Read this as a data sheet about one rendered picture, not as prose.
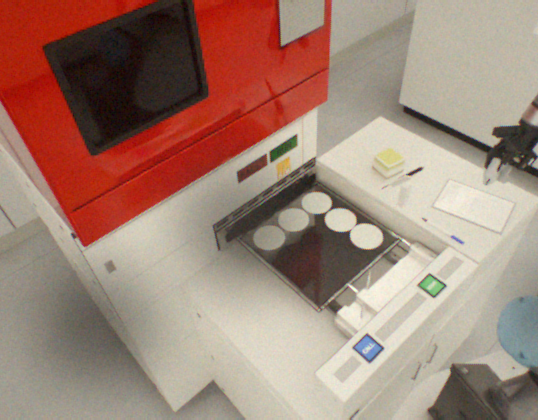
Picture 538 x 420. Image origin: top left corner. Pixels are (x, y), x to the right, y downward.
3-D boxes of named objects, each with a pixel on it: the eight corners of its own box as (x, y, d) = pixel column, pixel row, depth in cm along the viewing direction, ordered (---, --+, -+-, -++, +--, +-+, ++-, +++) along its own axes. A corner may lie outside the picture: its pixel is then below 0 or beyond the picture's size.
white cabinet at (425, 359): (215, 388, 206) (178, 286, 146) (358, 265, 246) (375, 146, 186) (319, 515, 171) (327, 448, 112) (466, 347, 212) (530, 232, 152)
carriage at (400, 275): (333, 324, 130) (334, 319, 128) (413, 252, 145) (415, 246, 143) (355, 344, 125) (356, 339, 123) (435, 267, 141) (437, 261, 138)
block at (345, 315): (336, 317, 128) (336, 312, 126) (344, 310, 129) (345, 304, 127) (358, 337, 124) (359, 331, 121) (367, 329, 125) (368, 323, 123)
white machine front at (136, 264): (119, 318, 139) (70, 233, 109) (310, 184, 173) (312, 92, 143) (124, 325, 137) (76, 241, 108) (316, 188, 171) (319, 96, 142)
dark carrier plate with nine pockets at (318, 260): (241, 238, 148) (240, 237, 147) (316, 185, 162) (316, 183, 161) (318, 306, 129) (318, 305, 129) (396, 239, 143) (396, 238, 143)
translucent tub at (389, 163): (371, 169, 155) (373, 154, 150) (388, 161, 157) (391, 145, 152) (385, 182, 151) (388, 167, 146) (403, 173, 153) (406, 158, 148)
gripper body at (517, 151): (501, 167, 125) (530, 128, 119) (489, 151, 132) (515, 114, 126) (525, 174, 127) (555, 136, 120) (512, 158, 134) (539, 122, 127)
